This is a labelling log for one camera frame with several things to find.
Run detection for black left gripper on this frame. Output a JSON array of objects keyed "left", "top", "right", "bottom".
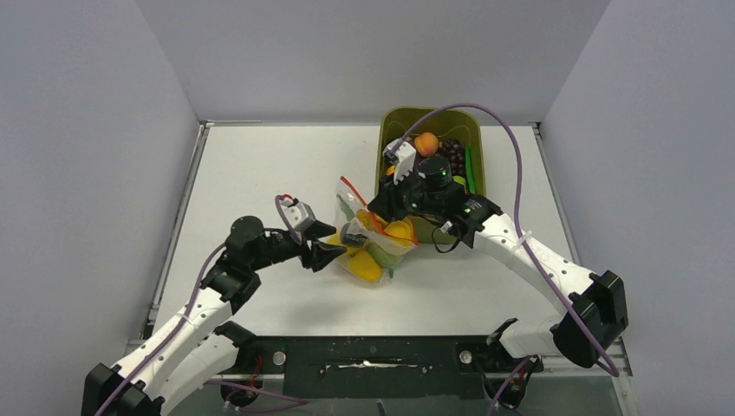
[{"left": 250, "top": 219, "right": 346, "bottom": 271}]

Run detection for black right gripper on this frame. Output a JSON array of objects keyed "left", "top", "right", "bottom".
[{"left": 368, "top": 166, "right": 443, "bottom": 222}]

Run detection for black toy fruit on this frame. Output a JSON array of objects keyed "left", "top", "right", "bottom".
[{"left": 340, "top": 223, "right": 368, "bottom": 249}]

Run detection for green toy chili pepper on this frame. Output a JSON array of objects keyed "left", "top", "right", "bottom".
[{"left": 336, "top": 194, "right": 354, "bottom": 222}]

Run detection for yellow toy bell pepper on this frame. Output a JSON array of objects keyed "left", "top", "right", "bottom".
[{"left": 346, "top": 250, "right": 383, "bottom": 283}]

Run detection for clear zip bag orange zipper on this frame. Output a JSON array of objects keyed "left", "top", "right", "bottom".
[{"left": 335, "top": 176, "right": 419, "bottom": 284}]

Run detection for green toy cabbage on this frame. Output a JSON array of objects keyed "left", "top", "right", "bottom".
[{"left": 366, "top": 244, "right": 403, "bottom": 269}]

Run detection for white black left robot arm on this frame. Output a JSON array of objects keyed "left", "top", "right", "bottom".
[{"left": 81, "top": 216, "right": 346, "bottom": 415}]

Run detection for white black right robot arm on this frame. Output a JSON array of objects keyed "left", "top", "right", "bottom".
[{"left": 368, "top": 157, "right": 628, "bottom": 374}]

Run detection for orange pink toy peach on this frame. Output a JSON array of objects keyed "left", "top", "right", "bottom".
[{"left": 413, "top": 132, "right": 439, "bottom": 158}]

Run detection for dark purple toy grapes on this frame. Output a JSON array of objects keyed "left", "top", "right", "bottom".
[{"left": 439, "top": 139, "right": 466, "bottom": 177}]

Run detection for long green toy bean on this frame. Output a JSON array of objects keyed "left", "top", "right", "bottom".
[{"left": 465, "top": 146, "right": 477, "bottom": 194}]

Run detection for olive green plastic bin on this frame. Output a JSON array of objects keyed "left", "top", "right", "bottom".
[{"left": 368, "top": 107, "right": 501, "bottom": 247}]

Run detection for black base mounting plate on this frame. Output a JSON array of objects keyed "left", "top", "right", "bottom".
[{"left": 224, "top": 335, "right": 544, "bottom": 406}]

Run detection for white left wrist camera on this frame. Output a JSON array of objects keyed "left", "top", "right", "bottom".
[{"left": 280, "top": 198, "right": 316, "bottom": 233}]

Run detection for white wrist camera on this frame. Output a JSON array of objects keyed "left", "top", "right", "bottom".
[
  {"left": 383, "top": 139, "right": 417, "bottom": 184},
  {"left": 280, "top": 198, "right": 316, "bottom": 233}
]

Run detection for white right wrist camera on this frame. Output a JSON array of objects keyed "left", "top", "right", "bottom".
[{"left": 383, "top": 139, "right": 417, "bottom": 184}]

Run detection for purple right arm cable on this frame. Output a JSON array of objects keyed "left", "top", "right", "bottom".
[{"left": 390, "top": 103, "right": 621, "bottom": 416}]

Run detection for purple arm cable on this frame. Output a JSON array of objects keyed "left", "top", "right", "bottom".
[
  {"left": 94, "top": 195, "right": 305, "bottom": 416},
  {"left": 390, "top": 103, "right": 621, "bottom": 416}
]

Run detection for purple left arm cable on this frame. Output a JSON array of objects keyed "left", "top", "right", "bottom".
[{"left": 94, "top": 195, "right": 305, "bottom": 416}]

